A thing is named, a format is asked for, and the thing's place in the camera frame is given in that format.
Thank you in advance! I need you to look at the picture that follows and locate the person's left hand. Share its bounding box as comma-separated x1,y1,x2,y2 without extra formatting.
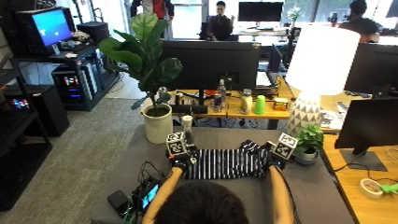
167,143,200,172

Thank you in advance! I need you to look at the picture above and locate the person's right hand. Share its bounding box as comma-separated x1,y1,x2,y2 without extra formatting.
241,139,289,171

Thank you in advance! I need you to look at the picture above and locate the black and white striped cloth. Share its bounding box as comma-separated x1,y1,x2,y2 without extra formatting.
182,147,272,180

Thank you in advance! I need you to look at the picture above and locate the white marker cube on left glove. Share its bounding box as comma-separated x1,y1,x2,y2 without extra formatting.
166,131,190,157

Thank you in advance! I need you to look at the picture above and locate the white marker cube on glove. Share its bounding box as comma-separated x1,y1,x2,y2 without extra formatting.
272,132,300,161
166,131,190,157

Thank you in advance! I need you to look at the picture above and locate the white marker cube on right glove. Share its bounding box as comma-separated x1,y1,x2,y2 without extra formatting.
272,132,300,161

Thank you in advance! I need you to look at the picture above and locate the small white cylinder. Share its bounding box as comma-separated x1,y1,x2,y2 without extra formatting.
182,114,195,133

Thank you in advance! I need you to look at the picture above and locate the tall white plant pot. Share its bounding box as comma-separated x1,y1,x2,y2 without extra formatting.
142,103,176,145

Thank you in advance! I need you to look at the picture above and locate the light wooden desk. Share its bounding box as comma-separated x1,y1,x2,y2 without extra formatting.
172,77,353,132

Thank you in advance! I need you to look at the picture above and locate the small grey plant pot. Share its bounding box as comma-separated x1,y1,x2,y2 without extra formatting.
293,147,321,165

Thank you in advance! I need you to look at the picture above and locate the green plastic cup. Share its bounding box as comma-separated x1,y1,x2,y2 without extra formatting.
253,94,268,116

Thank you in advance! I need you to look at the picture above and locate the small green potted plant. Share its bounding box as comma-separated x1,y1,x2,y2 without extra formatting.
295,123,327,154

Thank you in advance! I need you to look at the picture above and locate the black monitor base bar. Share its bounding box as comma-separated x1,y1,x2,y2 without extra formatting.
171,104,209,115

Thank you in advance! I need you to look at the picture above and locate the small yellow box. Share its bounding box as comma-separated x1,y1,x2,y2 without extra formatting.
273,97,291,112

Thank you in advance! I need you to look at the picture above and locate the black device with lit screen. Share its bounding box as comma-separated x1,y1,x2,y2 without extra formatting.
132,176,163,213

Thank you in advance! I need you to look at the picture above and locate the clear water bottle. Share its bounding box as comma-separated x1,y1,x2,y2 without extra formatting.
217,78,228,108

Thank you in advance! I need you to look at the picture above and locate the black phone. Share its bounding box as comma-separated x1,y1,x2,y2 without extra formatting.
106,189,132,218

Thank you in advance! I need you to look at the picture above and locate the wide black monitor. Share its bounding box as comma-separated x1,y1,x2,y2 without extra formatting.
162,39,263,91

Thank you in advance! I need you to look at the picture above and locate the black monitor with square stand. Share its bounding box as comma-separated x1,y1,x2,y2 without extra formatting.
333,98,398,173

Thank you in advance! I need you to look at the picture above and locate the white tape roll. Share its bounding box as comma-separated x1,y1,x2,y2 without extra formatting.
359,177,385,200

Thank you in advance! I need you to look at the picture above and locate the white lamp with patterned base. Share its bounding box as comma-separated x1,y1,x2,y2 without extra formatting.
285,25,363,136

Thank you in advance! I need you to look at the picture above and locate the wooden side desk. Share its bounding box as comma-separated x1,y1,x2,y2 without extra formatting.
321,133,398,224

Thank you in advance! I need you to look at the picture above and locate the large leafy green plant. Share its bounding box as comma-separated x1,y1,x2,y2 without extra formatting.
99,12,184,117

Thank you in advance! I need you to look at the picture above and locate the small green toy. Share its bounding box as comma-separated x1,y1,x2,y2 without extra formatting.
379,182,398,195

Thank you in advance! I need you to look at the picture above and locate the computer tower with coloured lights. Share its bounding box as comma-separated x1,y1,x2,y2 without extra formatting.
51,65,100,106

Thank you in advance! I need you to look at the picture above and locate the black equipment table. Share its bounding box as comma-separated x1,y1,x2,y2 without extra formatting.
11,41,123,112

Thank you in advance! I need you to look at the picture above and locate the black background monitor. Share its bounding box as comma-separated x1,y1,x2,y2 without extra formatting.
237,1,285,23

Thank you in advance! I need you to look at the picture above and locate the black metal shelf rack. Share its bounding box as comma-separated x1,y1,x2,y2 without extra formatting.
0,57,55,213

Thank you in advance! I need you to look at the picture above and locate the black box device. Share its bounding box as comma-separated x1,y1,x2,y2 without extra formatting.
76,21,111,44

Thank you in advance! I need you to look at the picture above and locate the monitor with blue screen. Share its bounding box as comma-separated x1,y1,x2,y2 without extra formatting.
16,6,76,57

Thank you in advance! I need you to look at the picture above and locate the black cables bundle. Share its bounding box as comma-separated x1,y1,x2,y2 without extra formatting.
124,160,168,224

